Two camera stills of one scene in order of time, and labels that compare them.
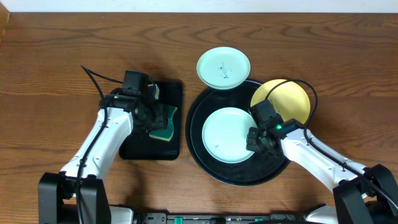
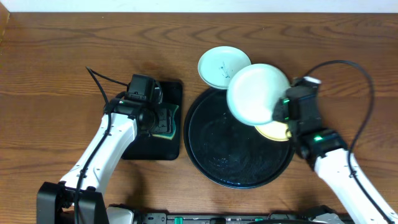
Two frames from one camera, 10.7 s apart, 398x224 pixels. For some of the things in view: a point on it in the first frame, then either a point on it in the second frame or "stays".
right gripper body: (255, 142) -> (279, 112)
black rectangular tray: (140, 145) stays
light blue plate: (223, 67) stays
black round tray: (260, 168) stays
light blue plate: (224, 135) -> (254, 91)
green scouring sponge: (166, 134) stays
